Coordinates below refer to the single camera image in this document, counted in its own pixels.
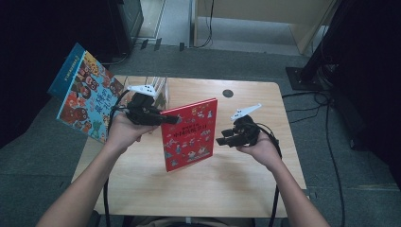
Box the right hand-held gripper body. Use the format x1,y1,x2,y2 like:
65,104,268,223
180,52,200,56
230,102,263,148

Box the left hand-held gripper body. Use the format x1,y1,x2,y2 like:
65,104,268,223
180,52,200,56
126,84,158,126

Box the white caterpillar picture book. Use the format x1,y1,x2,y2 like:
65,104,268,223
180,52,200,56
150,77,169,110

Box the clear acrylic book rack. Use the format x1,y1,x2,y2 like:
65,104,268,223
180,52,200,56
121,75,171,110

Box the light blue animals picture book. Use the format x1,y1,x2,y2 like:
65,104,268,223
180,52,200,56
56,50,126,145

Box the dark blue monster picture book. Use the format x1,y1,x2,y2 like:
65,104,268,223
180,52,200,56
46,42,87,102

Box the person's right hand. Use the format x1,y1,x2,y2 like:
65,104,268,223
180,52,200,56
235,133,283,173

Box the person's left hand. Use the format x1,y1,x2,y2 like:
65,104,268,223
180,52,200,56
105,113,159,155

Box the black metal stand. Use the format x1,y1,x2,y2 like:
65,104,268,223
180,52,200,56
286,0,348,93

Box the dark cabinet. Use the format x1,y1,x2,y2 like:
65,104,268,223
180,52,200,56
108,0,145,56

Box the light wooden cabinet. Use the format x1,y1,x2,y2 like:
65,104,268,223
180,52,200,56
190,0,339,55

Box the right hand-held gripper black cable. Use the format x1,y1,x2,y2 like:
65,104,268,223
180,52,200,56
252,122,284,227

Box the hand-held gripper black cable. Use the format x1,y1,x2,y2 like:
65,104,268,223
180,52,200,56
102,89,131,227
252,122,284,227

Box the black floor cables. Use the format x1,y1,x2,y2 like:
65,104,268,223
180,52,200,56
282,91,346,227

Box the left hand-held gripper black cable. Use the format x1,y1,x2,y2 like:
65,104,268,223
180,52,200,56
102,89,131,227

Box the black hanging cable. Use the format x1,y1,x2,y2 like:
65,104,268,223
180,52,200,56
193,0,216,49

